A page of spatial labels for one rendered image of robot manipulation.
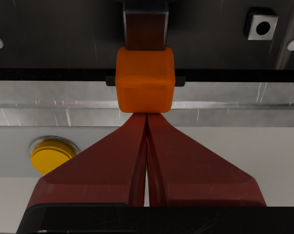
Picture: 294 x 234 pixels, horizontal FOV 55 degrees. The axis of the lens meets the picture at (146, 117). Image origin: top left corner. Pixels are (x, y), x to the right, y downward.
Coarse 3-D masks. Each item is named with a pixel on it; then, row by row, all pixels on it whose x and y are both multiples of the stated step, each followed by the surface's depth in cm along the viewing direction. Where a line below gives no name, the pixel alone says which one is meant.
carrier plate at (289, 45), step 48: (0, 0) 17; (48, 0) 17; (96, 0) 17; (192, 0) 17; (240, 0) 17; (288, 0) 17; (0, 48) 19; (48, 48) 19; (96, 48) 19; (192, 48) 19; (240, 48) 19; (288, 48) 19
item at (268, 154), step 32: (192, 128) 38; (224, 128) 38; (256, 128) 38; (288, 128) 38; (256, 160) 41; (288, 160) 41; (0, 192) 46; (32, 192) 46; (288, 192) 46; (0, 224) 51
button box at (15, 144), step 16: (0, 128) 25; (16, 128) 25; (32, 128) 25; (48, 128) 25; (64, 128) 25; (80, 128) 25; (96, 128) 25; (112, 128) 25; (0, 144) 26; (16, 144) 26; (32, 144) 26; (80, 144) 26; (0, 160) 27; (16, 160) 27; (0, 176) 29; (16, 176) 29; (32, 176) 29
